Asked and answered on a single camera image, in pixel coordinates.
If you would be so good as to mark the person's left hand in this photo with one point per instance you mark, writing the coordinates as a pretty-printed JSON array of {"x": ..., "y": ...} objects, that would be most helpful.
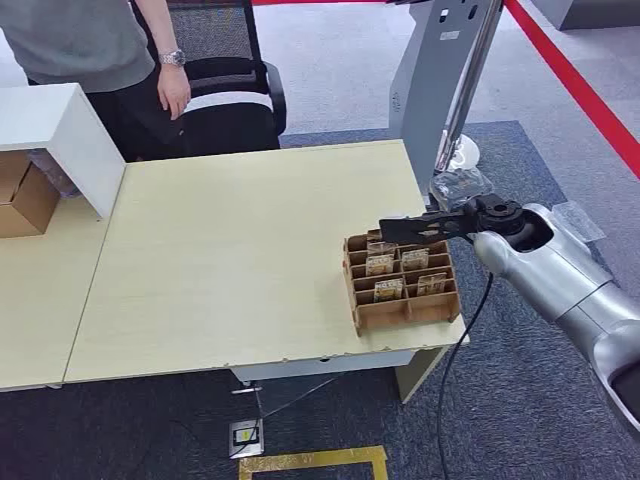
[{"x": 173, "y": 89}]

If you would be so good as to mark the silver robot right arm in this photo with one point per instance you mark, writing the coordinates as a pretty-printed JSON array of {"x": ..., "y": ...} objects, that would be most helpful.
[{"x": 560, "y": 272}]

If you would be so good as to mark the person's left forearm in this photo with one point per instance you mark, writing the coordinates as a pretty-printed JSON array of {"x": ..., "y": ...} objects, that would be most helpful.
[{"x": 158, "y": 23}]

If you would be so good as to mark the person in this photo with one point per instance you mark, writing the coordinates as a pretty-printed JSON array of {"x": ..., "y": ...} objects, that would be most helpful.
[{"x": 75, "y": 40}]

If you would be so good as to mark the brown slotted card holder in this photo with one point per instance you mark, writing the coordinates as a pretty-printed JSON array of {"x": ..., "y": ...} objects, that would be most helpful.
[{"x": 400, "y": 316}]

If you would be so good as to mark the silver wristwatch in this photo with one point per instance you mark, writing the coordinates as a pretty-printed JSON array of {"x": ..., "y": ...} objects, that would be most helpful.
[{"x": 173, "y": 58}]

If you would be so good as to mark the black office chair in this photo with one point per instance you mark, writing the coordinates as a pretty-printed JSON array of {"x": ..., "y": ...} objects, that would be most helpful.
[{"x": 225, "y": 126}]

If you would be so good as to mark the white desk riser shelf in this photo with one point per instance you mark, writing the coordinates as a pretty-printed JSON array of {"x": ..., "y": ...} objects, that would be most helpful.
[{"x": 75, "y": 139}]

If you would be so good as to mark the brown cardboard box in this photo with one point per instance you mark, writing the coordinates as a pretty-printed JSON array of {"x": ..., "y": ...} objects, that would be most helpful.
[{"x": 30, "y": 202}]

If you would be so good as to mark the grey kiosk stand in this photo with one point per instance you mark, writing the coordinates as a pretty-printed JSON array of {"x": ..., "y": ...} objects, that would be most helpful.
[{"x": 425, "y": 86}]

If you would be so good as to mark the metal floor socket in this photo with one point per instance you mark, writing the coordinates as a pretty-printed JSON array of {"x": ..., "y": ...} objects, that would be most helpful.
[{"x": 246, "y": 437}]

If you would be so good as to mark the clear plastic bag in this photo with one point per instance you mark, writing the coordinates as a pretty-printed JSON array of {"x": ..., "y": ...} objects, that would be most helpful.
[{"x": 457, "y": 185}]

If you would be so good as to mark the beige desk leg panel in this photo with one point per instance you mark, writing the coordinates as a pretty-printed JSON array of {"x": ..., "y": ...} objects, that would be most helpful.
[{"x": 415, "y": 378}]

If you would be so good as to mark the red barrier belt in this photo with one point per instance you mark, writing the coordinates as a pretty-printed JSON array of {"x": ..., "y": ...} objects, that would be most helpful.
[{"x": 580, "y": 89}]

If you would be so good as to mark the dark blue carpet mat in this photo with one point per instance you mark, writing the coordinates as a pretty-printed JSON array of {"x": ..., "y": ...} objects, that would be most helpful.
[{"x": 500, "y": 430}]

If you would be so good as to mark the clear plastic sheet piece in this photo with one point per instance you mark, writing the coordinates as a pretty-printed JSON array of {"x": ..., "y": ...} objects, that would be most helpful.
[{"x": 580, "y": 222}]

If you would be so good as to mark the grey platform block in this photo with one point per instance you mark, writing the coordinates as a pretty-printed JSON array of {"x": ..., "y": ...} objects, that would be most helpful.
[{"x": 595, "y": 13}]

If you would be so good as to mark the chrome stanchion post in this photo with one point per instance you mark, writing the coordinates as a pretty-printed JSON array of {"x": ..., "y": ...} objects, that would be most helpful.
[{"x": 467, "y": 86}]

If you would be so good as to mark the yellow floor tape frame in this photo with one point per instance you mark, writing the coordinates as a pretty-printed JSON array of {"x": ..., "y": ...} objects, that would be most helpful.
[{"x": 310, "y": 460}]

